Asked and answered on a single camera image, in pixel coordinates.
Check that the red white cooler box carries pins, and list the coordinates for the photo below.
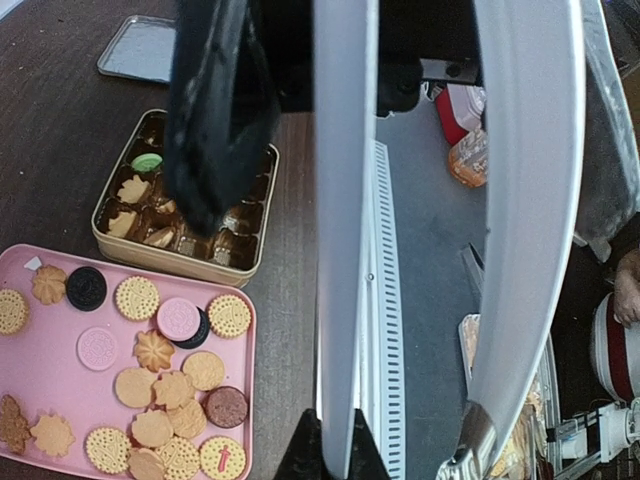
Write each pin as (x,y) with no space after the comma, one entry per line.
(460,109)

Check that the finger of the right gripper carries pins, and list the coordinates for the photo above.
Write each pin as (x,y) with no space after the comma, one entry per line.
(223,107)

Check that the black cookie lower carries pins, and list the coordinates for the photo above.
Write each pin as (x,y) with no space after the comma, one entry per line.
(199,337)

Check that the green round cookie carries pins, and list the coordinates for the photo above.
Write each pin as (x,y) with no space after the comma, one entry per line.
(146,162)

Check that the seated person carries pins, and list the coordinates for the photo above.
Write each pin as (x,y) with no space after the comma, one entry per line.
(615,333)

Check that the silver tin lid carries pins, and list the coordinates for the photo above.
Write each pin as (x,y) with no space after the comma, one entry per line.
(141,49)

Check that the pink round cookie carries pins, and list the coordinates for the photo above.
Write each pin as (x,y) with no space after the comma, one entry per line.
(97,349)
(178,319)

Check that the orange drink bottle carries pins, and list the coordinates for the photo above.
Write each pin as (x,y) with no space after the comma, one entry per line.
(468,159)

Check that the aluminium front rail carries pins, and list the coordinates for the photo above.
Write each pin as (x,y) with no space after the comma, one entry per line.
(379,381)

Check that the round embossed cookie bottom right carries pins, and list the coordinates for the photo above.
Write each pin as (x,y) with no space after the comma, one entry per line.
(229,316)

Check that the dark red round cookie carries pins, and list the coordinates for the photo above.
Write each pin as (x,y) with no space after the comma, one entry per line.
(226,407)

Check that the round cookie red mark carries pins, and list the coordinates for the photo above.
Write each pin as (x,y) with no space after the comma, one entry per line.
(222,458)

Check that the round cookie tray top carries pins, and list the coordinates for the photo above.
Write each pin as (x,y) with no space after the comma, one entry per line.
(14,311)

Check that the pink plastic tray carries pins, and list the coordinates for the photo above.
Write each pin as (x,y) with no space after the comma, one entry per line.
(40,366)

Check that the black sandwich cookie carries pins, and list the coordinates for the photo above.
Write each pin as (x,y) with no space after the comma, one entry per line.
(86,288)

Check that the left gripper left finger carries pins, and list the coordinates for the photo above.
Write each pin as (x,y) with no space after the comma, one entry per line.
(303,458)

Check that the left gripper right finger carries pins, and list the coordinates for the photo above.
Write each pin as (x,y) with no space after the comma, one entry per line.
(366,462)

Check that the gold cookie tin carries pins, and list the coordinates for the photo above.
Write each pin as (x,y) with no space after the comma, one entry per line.
(159,221)

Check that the brown leaf cookie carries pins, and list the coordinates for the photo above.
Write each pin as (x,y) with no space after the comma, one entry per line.
(14,428)

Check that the swirl butter cookie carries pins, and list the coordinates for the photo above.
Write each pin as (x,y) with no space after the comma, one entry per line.
(153,351)
(49,284)

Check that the tan maple leaf cookie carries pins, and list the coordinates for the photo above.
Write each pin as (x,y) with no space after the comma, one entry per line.
(52,435)

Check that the silver white tongs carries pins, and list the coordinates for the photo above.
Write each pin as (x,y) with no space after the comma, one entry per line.
(504,261)

